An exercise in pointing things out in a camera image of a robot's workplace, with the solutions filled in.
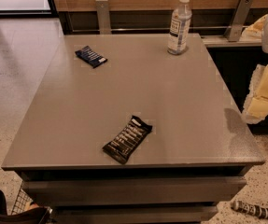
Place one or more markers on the clear plastic water bottle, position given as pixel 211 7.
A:
pixel 179 28

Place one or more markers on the wire mesh basket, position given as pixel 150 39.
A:
pixel 22 202

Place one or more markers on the black rxbar wrapper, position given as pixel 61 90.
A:
pixel 122 146

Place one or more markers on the blue rxbar wrapper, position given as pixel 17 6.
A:
pixel 91 57

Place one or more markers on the left metal wall bracket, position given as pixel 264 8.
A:
pixel 103 16

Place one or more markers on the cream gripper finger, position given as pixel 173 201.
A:
pixel 256 103
pixel 255 29

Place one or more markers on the black white patterned handle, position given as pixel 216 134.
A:
pixel 250 209

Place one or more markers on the right metal wall bracket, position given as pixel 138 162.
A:
pixel 234 30

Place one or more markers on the metal wall bracket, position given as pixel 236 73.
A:
pixel 234 30
pixel 103 16

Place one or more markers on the grey table drawer unit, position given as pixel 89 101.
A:
pixel 135 200

